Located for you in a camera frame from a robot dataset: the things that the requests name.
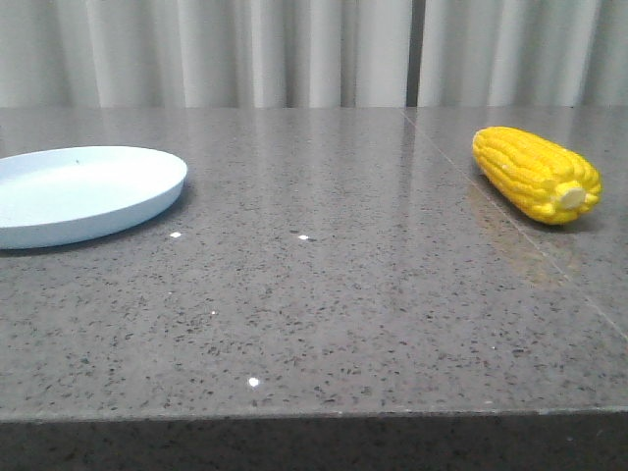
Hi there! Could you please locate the light blue round plate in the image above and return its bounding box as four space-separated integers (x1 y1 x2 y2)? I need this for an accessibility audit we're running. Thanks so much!
1 146 187 249

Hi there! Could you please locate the yellow corn cob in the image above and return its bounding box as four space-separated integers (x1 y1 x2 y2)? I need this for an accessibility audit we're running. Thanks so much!
472 127 603 226

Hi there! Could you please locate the white pleated curtain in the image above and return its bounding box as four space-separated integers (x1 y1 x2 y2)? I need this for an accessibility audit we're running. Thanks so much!
417 1 627 107
1 1 413 108

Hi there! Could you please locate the white pleated curtain left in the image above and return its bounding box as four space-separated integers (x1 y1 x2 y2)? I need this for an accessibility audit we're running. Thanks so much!
1 1 413 108

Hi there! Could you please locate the white pleated curtain right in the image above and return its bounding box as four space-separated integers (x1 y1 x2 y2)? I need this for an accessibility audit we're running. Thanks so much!
417 1 627 107

